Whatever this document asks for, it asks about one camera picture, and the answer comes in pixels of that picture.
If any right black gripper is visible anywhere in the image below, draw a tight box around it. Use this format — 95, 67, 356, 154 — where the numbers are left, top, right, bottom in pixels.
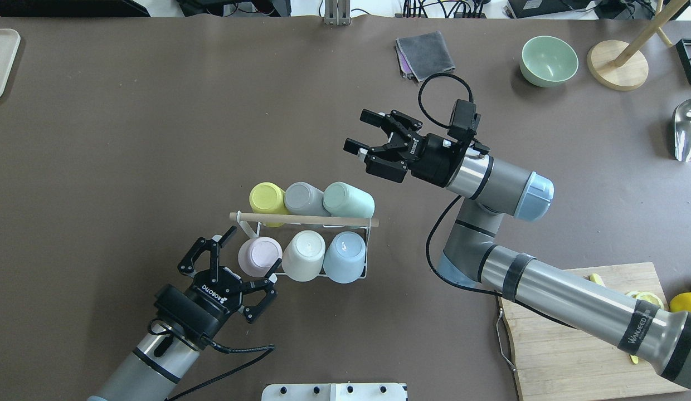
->
344, 109, 466, 188

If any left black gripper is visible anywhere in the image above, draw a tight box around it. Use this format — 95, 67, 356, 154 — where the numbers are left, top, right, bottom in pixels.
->
154, 226, 283, 349

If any pink plastic cup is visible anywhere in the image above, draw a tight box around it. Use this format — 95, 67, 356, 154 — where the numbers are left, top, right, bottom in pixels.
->
237, 237, 283, 277

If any green plastic cup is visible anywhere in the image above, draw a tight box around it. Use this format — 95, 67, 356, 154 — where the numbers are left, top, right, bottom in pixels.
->
322, 181, 374, 219

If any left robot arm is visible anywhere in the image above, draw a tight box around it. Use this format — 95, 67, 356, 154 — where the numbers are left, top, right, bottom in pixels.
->
89, 226, 281, 400

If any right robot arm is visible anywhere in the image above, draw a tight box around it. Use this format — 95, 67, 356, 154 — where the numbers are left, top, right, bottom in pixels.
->
344, 107, 691, 390

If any cream white plastic cup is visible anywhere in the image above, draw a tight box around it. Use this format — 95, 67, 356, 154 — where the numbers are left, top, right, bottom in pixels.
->
282, 230, 326, 282

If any yellow plastic cup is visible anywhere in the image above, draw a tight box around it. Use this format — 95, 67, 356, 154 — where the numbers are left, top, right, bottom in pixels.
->
249, 182, 290, 215

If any grey plastic cup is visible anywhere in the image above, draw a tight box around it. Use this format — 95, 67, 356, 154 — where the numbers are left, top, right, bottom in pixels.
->
284, 181, 331, 217

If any light blue plastic cup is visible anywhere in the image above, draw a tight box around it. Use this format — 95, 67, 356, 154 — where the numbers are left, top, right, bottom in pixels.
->
323, 231, 366, 284

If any grey folded cloth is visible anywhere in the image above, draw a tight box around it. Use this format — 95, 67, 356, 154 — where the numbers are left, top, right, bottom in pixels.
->
395, 31, 455, 82

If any green bowl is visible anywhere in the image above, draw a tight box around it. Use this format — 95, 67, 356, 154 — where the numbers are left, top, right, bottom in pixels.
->
519, 36, 579, 88

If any wooden mug tree stand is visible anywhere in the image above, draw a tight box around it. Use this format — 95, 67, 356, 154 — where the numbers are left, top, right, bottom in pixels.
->
586, 1, 689, 91

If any yellow plastic knife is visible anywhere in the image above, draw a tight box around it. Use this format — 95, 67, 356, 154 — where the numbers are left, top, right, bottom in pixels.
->
588, 272, 639, 364

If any wooden cutting board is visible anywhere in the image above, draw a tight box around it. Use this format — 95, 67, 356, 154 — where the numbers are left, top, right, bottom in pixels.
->
494, 262, 691, 401

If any metal scoop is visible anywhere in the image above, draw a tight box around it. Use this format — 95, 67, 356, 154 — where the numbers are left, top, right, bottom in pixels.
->
673, 99, 691, 163

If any lemon slice upper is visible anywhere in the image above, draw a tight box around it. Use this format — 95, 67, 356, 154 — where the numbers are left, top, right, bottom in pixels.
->
625, 291, 666, 310

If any beige plastic tray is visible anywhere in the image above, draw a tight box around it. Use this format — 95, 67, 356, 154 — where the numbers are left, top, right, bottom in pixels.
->
0, 28, 21, 97

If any whole yellow lemon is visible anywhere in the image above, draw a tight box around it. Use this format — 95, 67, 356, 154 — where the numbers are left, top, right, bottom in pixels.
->
669, 292, 691, 312

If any white wire cup holder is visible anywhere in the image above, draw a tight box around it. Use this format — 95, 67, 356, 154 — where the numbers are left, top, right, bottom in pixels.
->
229, 211, 379, 280

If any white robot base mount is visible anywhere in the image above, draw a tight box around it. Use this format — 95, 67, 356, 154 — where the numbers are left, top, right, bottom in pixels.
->
261, 382, 408, 400

